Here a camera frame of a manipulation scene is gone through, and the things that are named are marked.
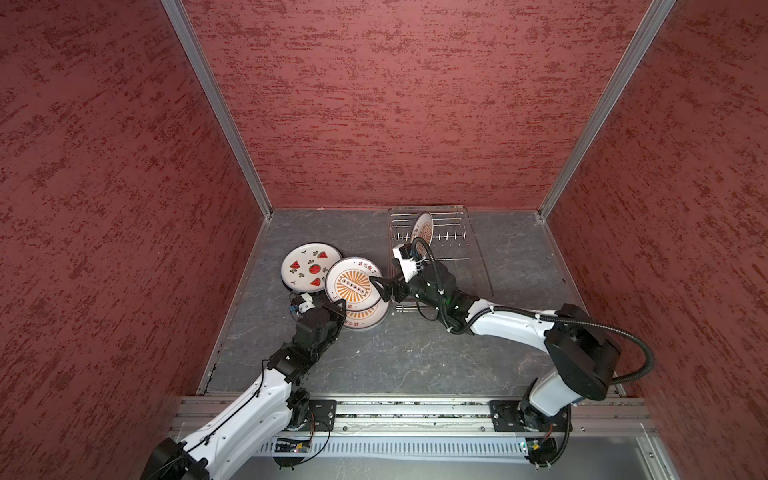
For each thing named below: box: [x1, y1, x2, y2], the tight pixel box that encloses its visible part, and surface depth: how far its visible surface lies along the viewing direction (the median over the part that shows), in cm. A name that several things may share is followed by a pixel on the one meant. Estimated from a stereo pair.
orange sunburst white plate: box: [325, 257, 382, 311], surface depth 88 cm
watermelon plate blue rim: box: [281, 242, 342, 294], surface depth 102 cm
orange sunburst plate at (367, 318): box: [343, 299, 390, 330], surface depth 91 cm
